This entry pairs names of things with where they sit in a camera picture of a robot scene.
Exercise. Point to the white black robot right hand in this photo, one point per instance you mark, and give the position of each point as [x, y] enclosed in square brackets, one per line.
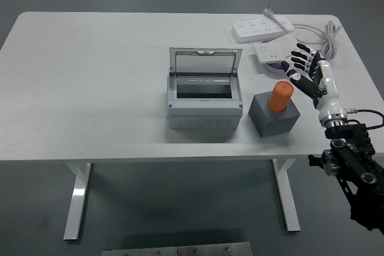
[328, 88]

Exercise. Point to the orange cylinder battery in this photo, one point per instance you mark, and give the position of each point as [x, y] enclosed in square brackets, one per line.
[280, 95]

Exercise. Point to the grey plastic junction box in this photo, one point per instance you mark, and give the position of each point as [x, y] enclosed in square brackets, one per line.
[204, 109]

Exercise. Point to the smoky transparent box lid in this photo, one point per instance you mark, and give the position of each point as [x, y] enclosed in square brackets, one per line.
[204, 61]

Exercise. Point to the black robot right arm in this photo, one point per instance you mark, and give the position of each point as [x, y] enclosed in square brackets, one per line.
[354, 160]

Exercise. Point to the grey cube battery holder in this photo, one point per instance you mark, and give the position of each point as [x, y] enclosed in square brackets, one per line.
[270, 121]

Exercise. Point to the purple round disc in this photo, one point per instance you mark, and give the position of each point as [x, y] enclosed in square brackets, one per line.
[274, 68]

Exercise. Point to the white power strip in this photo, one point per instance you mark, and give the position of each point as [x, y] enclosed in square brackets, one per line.
[255, 31]

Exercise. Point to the white table leg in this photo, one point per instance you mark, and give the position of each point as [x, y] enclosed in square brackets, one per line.
[286, 196]
[78, 196]

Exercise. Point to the grey metal plate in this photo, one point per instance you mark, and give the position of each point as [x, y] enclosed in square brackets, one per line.
[177, 250]

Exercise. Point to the white wall switch panel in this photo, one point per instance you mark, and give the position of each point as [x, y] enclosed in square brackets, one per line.
[289, 41]

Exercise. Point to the white wall socket panel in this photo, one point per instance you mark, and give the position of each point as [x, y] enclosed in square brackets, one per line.
[268, 52]

